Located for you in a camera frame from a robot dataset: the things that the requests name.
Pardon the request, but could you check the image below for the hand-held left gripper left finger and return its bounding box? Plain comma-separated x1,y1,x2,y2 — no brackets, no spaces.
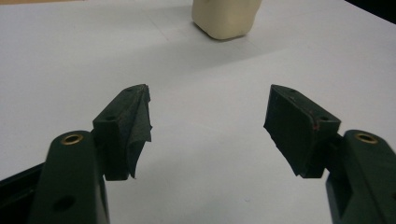
92,83,153,182

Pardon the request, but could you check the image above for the cream square cup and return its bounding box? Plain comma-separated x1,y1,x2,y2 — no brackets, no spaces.
191,0,263,41

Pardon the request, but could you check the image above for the white table cover sheet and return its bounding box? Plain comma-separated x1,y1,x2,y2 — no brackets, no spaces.
0,0,396,224

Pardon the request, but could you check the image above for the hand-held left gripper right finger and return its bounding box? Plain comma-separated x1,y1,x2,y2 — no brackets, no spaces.
263,83,342,179

